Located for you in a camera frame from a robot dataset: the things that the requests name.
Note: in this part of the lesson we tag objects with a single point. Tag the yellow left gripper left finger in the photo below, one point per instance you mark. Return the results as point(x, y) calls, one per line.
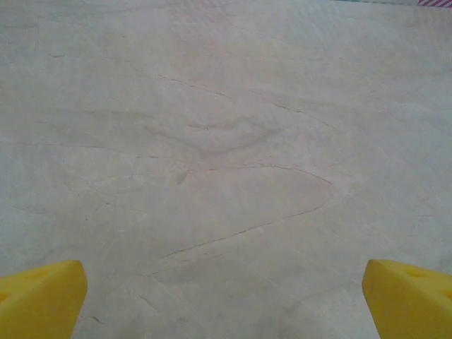
point(39, 303)

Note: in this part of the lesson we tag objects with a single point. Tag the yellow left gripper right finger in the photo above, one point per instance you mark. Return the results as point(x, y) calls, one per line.
point(409, 303)

